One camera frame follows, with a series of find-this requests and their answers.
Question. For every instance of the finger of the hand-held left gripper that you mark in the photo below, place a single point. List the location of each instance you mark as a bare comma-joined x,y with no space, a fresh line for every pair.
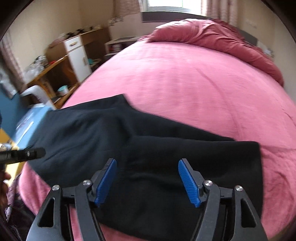
27,155

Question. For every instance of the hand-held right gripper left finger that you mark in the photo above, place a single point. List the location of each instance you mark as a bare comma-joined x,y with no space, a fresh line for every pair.
106,183

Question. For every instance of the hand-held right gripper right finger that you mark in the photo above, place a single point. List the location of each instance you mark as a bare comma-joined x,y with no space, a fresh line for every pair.
188,183

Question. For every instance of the black embroidered pants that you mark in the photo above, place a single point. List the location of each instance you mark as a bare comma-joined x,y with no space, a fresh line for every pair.
115,139

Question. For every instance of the person's left hand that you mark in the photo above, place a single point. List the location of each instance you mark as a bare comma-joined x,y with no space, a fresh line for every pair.
4,179

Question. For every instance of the clear plastic folder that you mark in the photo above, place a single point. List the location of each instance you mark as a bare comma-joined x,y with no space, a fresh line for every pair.
27,124

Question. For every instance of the blue and grey armchair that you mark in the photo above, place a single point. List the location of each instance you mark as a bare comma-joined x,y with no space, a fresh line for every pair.
13,109

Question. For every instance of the person's plaid clothing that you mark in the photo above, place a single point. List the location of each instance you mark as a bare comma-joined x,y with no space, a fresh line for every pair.
18,208

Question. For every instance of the teal cup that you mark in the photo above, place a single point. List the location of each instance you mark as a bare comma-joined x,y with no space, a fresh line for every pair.
63,90

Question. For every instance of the wooden desk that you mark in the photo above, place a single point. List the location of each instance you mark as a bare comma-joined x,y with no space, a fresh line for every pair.
48,74

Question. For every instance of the clear plastic bag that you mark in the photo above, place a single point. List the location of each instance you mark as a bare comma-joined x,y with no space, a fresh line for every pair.
33,70

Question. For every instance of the plaid pink curtain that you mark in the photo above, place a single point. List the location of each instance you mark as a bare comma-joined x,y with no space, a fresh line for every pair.
10,58

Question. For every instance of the pink bed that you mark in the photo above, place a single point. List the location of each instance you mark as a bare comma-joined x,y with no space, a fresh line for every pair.
185,81

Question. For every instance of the wooden cabinet with white door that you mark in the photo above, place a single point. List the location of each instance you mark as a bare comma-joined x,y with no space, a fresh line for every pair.
78,58

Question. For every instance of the white nightstand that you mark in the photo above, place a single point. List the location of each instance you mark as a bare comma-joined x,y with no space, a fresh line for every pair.
118,46

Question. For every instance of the dark pink comforter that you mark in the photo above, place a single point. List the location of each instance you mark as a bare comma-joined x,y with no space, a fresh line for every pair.
219,39

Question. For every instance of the white and grey headboard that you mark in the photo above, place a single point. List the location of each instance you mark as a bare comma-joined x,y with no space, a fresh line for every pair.
124,23

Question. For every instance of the floral patterned curtain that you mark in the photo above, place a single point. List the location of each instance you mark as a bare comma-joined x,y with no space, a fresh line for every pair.
126,8
219,11

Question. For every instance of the window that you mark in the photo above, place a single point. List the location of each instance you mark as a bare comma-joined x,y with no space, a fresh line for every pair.
168,5

